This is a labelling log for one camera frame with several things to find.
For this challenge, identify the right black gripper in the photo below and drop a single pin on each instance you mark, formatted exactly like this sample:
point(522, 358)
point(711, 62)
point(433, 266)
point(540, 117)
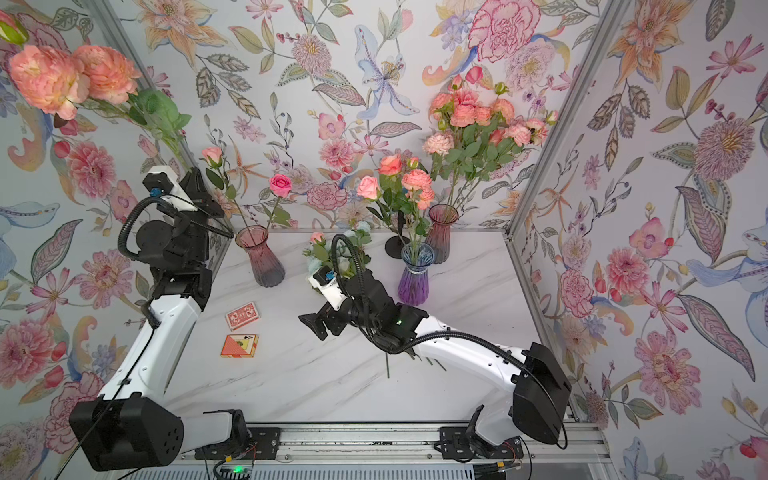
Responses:
point(321, 324)

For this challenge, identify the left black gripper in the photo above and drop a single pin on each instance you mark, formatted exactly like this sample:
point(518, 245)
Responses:
point(206, 206)

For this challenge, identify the smoky pink glass vase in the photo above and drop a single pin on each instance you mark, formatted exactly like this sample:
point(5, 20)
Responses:
point(267, 269)

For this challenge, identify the light pink rose stem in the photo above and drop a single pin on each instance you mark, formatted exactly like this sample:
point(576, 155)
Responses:
point(225, 192)

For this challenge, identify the large pink rose stem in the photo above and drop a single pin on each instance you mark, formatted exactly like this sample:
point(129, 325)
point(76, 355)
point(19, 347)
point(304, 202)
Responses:
point(370, 190)

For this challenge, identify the magenta pink rose stem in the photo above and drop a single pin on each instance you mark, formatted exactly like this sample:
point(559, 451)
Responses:
point(279, 189)

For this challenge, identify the pink rose spray stem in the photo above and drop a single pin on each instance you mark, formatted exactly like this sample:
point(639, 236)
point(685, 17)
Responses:
point(417, 185)

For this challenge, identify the coral pink rose stem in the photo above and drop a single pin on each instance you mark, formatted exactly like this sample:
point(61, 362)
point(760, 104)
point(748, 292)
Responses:
point(396, 202)

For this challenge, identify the pale pink carnation stem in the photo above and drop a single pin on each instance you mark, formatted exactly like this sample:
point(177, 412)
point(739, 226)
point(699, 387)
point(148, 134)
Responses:
point(439, 145)

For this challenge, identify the pink rose cluster stem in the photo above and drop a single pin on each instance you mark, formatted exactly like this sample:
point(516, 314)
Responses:
point(439, 102)

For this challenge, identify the peach pink peony stem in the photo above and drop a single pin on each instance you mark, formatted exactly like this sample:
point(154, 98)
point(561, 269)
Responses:
point(58, 81)

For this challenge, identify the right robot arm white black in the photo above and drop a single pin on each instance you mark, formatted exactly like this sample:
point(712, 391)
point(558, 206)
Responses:
point(537, 390)

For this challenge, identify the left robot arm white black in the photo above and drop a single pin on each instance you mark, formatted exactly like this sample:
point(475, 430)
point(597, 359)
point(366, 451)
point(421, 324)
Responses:
point(128, 425)

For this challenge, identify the purple blue glass vase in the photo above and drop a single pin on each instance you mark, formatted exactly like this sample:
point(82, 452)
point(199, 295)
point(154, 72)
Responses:
point(414, 287)

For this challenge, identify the red glass vase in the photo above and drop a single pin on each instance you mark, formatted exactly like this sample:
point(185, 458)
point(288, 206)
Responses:
point(443, 217)

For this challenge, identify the pink flower bouquet green stems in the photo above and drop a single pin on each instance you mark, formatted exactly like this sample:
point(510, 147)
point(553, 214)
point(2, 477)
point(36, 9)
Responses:
point(346, 259)

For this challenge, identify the blue microphone on black stand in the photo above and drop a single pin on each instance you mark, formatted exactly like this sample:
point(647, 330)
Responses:
point(395, 244)

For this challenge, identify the red playing card box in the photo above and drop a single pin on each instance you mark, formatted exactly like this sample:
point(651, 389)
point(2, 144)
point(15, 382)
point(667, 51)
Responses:
point(242, 316)

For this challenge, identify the orange red card box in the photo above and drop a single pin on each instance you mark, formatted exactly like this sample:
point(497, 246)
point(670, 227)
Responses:
point(239, 346)

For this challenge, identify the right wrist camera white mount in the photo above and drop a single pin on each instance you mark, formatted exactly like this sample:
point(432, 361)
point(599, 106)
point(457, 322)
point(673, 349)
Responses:
point(325, 281)

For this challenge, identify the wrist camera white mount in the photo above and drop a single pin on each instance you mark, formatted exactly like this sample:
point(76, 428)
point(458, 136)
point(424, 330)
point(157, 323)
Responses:
point(162, 181)
point(325, 281)

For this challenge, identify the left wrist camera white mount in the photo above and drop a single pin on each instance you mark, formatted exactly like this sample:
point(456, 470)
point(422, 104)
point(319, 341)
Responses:
point(162, 181)

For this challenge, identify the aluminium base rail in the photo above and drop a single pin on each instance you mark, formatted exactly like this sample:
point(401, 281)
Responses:
point(391, 451)

